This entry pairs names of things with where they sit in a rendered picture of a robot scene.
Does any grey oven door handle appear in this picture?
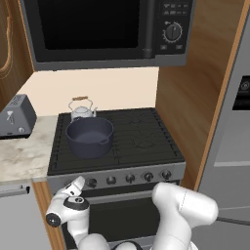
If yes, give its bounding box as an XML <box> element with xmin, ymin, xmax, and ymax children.
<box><xmin>87</xmin><ymin>190</ymin><xmax>154</xmax><ymax>205</ymax></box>

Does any black and grey microwave oven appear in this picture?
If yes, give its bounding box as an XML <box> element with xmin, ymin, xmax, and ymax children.
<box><xmin>19</xmin><ymin>0</ymin><xmax>196</xmax><ymax>71</ymax></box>

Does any wooden base cabinet strip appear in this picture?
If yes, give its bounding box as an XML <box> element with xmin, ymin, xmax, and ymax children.
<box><xmin>31</xmin><ymin>180</ymin><xmax>66</xmax><ymax>250</ymax></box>

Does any white kettle with wooden handle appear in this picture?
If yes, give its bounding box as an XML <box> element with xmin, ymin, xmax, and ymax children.
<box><xmin>67</xmin><ymin>95</ymin><xmax>99</xmax><ymax>123</ymax></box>

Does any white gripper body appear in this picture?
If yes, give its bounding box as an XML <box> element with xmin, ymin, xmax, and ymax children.
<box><xmin>62</xmin><ymin>175</ymin><xmax>87</xmax><ymax>198</ymax></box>

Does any grey toaster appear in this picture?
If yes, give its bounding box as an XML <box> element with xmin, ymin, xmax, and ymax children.
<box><xmin>0</xmin><ymin>94</ymin><xmax>38</xmax><ymax>140</ymax></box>

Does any black stove with oven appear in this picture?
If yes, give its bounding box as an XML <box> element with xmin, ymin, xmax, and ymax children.
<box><xmin>46</xmin><ymin>106</ymin><xmax>187</xmax><ymax>250</ymax></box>

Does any wooden wall cabinet door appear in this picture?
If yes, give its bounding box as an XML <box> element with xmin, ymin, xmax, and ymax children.
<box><xmin>0</xmin><ymin>0</ymin><xmax>35</xmax><ymax>112</ymax></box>

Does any wooden side panel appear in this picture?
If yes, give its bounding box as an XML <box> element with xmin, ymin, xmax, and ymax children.
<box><xmin>155</xmin><ymin>0</ymin><xmax>250</xmax><ymax>191</ymax></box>

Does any dark blue cooking pot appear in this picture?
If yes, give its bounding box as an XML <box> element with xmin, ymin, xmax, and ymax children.
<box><xmin>65</xmin><ymin>116</ymin><xmax>114</xmax><ymax>160</ymax></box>

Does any grey fridge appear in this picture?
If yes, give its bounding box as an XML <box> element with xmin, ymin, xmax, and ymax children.
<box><xmin>194</xmin><ymin>19</ymin><xmax>250</xmax><ymax>250</ymax></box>

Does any grey dishwasher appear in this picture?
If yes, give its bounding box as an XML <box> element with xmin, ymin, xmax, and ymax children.
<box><xmin>0</xmin><ymin>183</ymin><xmax>54</xmax><ymax>250</ymax></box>

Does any dark microwave door handle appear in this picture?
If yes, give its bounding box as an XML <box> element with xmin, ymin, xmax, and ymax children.
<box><xmin>143</xmin><ymin>0</ymin><xmax>156</xmax><ymax>60</ymax></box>

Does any black stove knob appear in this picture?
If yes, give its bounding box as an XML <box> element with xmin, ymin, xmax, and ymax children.
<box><xmin>124</xmin><ymin>173</ymin><xmax>137</xmax><ymax>185</ymax></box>
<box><xmin>105</xmin><ymin>175</ymin><xmax>117</xmax><ymax>187</ymax></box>
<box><xmin>85</xmin><ymin>177</ymin><xmax>99</xmax><ymax>189</ymax></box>
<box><xmin>161</xmin><ymin>169</ymin><xmax>173</xmax><ymax>181</ymax></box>
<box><xmin>143</xmin><ymin>171</ymin><xmax>154</xmax><ymax>183</ymax></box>

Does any black oven door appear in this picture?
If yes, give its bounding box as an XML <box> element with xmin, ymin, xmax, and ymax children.
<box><xmin>62</xmin><ymin>188</ymin><xmax>181</xmax><ymax>250</ymax></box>

